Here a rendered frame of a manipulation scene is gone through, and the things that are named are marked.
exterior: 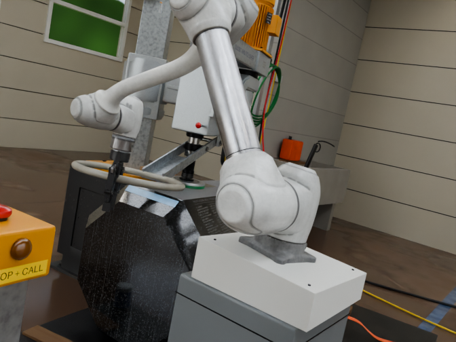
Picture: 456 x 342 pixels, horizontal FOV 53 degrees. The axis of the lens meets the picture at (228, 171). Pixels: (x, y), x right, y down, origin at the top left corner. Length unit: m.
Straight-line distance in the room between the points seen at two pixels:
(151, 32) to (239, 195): 2.26
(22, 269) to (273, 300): 0.71
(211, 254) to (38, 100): 7.68
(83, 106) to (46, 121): 7.36
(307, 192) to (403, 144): 5.96
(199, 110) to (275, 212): 1.41
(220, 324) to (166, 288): 0.89
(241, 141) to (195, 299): 0.49
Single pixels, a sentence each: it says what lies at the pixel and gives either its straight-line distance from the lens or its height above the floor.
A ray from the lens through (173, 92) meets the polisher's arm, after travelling 3.18.
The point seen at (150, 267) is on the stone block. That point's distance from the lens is 2.26.
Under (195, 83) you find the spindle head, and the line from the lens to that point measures 2.52.
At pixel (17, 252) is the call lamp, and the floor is 1.05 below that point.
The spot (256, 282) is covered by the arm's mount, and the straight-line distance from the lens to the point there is 1.27.
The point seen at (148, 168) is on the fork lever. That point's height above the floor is 0.95.
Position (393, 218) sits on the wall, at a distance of 7.29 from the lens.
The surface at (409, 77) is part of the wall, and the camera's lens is 7.35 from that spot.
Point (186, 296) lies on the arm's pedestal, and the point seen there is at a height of 0.74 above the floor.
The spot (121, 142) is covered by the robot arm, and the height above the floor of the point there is 1.11.
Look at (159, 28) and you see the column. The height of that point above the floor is 1.75.
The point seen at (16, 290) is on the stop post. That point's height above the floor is 0.98.
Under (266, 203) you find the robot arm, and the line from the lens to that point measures 1.13.
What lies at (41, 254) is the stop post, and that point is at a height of 1.04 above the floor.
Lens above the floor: 1.29
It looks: 7 degrees down
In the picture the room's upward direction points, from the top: 11 degrees clockwise
